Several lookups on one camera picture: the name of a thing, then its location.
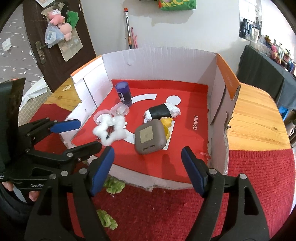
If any white fluffy star clip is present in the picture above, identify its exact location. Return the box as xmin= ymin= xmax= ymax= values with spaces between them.
xmin=92 ymin=114 xmax=126 ymax=147

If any small clear box with coins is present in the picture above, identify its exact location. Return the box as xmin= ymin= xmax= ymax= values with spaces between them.
xmin=110 ymin=102 xmax=130 ymax=116

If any grey square power bank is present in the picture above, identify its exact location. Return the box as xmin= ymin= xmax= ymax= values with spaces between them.
xmin=134 ymin=119 xmax=167 ymax=155

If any small blonde doll figure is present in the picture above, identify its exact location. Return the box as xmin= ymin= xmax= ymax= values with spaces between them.
xmin=160 ymin=117 xmax=173 ymax=128

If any left hand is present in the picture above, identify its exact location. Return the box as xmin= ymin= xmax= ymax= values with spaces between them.
xmin=1 ymin=181 xmax=40 ymax=202

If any green plush broccoli far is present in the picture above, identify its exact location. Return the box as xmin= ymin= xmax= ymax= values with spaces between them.
xmin=103 ymin=176 xmax=125 ymax=194

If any green plush broccoli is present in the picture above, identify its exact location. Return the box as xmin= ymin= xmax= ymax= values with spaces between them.
xmin=96 ymin=209 xmax=118 ymax=230
xmin=103 ymin=176 xmax=125 ymax=194

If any green plush broccoli near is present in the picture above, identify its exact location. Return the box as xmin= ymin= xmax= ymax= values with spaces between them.
xmin=96 ymin=209 xmax=118 ymax=230

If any dark brown door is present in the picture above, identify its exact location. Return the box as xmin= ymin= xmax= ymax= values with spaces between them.
xmin=23 ymin=1 xmax=96 ymax=92

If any red knitted cloth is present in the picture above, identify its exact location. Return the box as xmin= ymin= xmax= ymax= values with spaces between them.
xmin=30 ymin=103 xmax=296 ymax=240

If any purple bottle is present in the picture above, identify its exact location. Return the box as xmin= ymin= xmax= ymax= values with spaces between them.
xmin=115 ymin=81 xmax=132 ymax=106

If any orange white cardboard box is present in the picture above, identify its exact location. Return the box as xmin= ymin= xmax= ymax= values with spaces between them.
xmin=61 ymin=47 xmax=241 ymax=190

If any brown paper bag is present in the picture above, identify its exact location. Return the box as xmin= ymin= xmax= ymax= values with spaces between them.
xmin=58 ymin=29 xmax=83 ymax=62

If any clear plastic bag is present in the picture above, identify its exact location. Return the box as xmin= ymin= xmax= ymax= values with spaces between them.
xmin=45 ymin=23 xmax=64 ymax=49

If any black white sushi plush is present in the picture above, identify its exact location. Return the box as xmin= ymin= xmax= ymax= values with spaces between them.
xmin=144 ymin=102 xmax=181 ymax=123

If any pink plush toy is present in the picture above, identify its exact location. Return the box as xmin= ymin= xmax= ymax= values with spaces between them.
xmin=47 ymin=9 xmax=72 ymax=42

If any green plush toy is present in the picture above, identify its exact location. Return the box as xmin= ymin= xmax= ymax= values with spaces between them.
xmin=66 ymin=11 xmax=79 ymax=29

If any pink stick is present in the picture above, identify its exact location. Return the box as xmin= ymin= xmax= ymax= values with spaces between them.
xmin=130 ymin=27 xmax=138 ymax=49

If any green tote bag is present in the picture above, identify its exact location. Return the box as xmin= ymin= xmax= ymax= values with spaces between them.
xmin=158 ymin=0 xmax=197 ymax=11

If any door handle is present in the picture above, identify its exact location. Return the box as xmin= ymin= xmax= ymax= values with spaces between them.
xmin=35 ymin=41 xmax=47 ymax=64

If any wall mirror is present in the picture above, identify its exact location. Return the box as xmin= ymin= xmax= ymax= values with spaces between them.
xmin=239 ymin=0 xmax=262 ymax=42

